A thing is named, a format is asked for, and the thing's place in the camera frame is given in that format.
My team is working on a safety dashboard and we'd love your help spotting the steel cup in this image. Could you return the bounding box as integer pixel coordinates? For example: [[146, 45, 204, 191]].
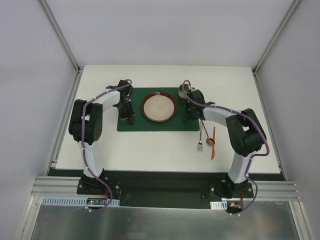
[[178, 84, 195, 102]]

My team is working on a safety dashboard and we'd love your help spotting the green placemat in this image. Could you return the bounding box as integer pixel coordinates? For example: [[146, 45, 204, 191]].
[[116, 87, 200, 132]]

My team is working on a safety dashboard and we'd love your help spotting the red rimmed beige plate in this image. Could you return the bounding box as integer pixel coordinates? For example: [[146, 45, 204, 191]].
[[141, 92, 178, 123]]

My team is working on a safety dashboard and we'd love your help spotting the copper spoon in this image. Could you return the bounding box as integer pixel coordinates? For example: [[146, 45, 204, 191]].
[[200, 119, 212, 146]]

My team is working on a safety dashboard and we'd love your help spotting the silver fork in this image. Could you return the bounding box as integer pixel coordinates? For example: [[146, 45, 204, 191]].
[[197, 119, 203, 152]]

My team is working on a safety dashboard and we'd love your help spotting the orange knife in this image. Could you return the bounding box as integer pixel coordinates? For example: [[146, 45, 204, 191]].
[[211, 126, 216, 160]]

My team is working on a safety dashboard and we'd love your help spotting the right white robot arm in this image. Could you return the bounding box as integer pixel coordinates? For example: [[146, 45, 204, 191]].
[[183, 89, 270, 199]]

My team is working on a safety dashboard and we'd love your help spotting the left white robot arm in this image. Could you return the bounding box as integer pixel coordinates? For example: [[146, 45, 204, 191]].
[[68, 79, 135, 195]]

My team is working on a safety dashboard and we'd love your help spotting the left aluminium frame post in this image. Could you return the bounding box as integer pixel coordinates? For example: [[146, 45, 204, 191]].
[[37, 0, 82, 74]]

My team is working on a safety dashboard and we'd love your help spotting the aluminium frame post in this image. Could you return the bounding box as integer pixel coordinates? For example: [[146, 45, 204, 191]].
[[252, 0, 303, 76], [37, 0, 82, 74]]

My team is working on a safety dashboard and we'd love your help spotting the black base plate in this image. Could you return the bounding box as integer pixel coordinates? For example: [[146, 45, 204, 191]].
[[76, 170, 254, 209]]

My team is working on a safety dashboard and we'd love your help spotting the right white cable duct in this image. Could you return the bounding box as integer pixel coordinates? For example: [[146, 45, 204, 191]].
[[210, 200, 228, 211]]

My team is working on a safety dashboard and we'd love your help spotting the white cable duct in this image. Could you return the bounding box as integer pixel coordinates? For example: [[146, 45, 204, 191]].
[[210, 200, 228, 211], [42, 196, 120, 208]]

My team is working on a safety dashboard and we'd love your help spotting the aluminium front rail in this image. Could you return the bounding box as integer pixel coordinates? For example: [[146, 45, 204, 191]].
[[31, 176, 302, 202]]

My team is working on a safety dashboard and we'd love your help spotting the left white cable duct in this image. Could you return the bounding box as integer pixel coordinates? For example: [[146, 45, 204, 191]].
[[42, 196, 120, 208]]

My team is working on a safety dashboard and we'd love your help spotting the right aluminium frame post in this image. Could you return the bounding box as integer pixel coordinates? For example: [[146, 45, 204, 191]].
[[252, 0, 303, 76]]

